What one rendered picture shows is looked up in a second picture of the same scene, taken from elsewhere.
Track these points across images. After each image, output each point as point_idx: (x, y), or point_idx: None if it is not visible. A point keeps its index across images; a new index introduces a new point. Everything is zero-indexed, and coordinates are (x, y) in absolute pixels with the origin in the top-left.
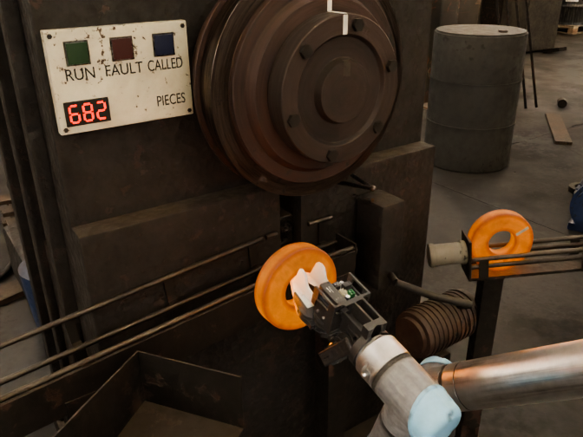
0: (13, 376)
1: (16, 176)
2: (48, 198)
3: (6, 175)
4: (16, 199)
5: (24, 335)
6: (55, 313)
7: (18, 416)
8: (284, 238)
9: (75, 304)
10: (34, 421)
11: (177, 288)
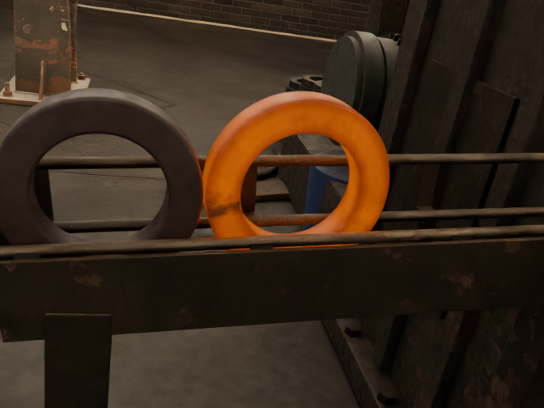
0: (500, 212)
1: (435, 6)
2: None
3: (422, 2)
4: (421, 37)
5: (535, 155)
6: (439, 188)
7: (516, 270)
8: None
9: (532, 164)
10: (525, 290)
11: None
